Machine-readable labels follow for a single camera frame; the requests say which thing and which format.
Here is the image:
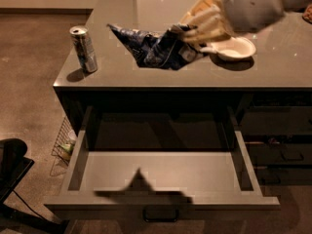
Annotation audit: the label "dark lower side drawers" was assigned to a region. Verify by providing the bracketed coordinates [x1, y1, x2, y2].
[236, 93, 312, 185]

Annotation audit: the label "black chair base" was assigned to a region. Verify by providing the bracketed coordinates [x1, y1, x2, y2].
[0, 138, 68, 234]

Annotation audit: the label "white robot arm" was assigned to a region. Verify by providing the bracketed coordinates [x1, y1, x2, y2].
[181, 0, 312, 47]

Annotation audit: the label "open grey top drawer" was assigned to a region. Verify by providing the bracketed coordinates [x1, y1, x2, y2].
[45, 107, 280, 220]

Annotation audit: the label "blue chip bag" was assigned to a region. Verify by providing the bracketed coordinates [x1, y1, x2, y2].
[108, 24, 205, 70]

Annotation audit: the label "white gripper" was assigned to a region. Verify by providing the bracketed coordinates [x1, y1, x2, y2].
[179, 0, 284, 54]

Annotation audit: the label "metal drawer handle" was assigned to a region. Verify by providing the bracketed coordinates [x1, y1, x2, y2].
[142, 209, 179, 222]

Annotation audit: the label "silver blue drink can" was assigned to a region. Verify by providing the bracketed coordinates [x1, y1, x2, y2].
[69, 25, 98, 73]

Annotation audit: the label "white paper bowl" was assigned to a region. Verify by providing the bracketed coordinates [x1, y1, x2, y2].
[211, 37, 256, 61]

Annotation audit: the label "wire mesh waste basket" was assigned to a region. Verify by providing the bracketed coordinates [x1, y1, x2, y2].
[50, 117, 76, 176]

